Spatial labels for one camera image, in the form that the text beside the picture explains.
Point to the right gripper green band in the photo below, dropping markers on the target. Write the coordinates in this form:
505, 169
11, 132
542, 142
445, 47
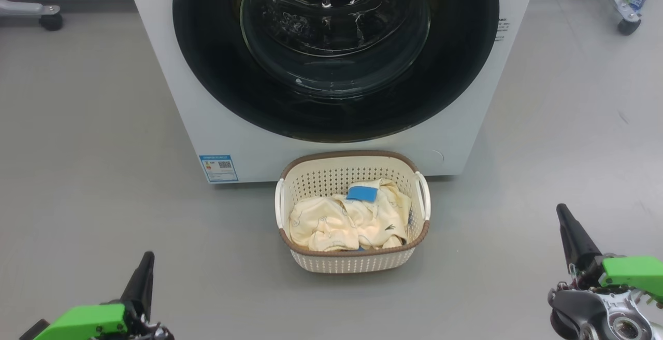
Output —
634, 272

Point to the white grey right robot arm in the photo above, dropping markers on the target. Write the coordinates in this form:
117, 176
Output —
580, 311

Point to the blue white energy label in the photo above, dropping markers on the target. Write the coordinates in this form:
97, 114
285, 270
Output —
218, 169

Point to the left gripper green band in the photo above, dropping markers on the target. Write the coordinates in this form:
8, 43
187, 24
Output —
88, 322

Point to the cream perforated laundry basket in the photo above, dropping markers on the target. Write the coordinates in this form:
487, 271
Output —
342, 262

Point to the cream garment with blue patch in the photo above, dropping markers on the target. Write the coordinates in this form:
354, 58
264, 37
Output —
386, 215

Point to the white front-load washing machine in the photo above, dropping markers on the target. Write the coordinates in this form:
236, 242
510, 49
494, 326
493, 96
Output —
155, 70

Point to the dark round glass washer door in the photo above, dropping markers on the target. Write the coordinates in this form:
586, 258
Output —
217, 86

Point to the round white filter cap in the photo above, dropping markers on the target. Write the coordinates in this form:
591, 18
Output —
434, 157

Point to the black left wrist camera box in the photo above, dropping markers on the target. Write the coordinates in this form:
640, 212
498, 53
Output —
35, 330

